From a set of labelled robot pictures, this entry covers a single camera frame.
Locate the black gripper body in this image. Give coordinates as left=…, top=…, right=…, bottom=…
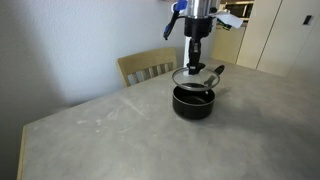
left=184, top=15, right=214, bottom=41

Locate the glass lid with black knob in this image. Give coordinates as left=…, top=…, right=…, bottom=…
left=171, top=62, right=222, bottom=92

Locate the white paper tag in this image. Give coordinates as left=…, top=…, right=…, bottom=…
left=209, top=9, right=245, bottom=30

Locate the silver microwave oven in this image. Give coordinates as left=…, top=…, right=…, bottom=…
left=224, top=0, right=255, bottom=20

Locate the wooden slat-back chair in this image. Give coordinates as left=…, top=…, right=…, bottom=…
left=116, top=47, right=178, bottom=88

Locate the narrow tall beige cabinet door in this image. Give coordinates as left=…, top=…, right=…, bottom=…
left=235, top=0, right=284, bottom=70

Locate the wide tall beige cabinet door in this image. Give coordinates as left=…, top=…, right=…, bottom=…
left=256, top=0, right=320, bottom=78

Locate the blue and black cable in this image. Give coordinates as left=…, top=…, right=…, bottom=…
left=162, top=0, right=189, bottom=42

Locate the black pot with long handle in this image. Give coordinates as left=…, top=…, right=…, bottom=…
left=172, top=64, right=226, bottom=121

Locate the black wall switch panel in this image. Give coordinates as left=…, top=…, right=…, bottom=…
left=302, top=14, right=314, bottom=27

